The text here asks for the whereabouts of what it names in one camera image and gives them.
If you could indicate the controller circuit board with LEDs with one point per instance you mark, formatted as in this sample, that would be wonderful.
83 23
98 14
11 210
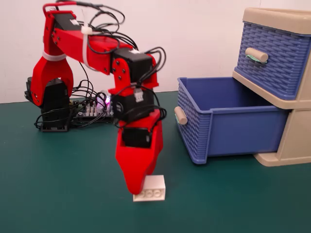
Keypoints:
97 112

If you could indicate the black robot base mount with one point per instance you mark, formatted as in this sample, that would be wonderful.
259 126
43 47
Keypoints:
54 116

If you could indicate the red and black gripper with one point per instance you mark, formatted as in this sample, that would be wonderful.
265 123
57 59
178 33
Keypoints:
136 106

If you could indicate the white zip tie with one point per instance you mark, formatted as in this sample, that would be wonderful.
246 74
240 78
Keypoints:
85 43

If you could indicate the white toy brick cube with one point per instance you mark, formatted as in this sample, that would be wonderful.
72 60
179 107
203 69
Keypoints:
156 185

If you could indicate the beige plastic drawer cabinet frame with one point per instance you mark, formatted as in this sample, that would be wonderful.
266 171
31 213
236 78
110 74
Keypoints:
300 136

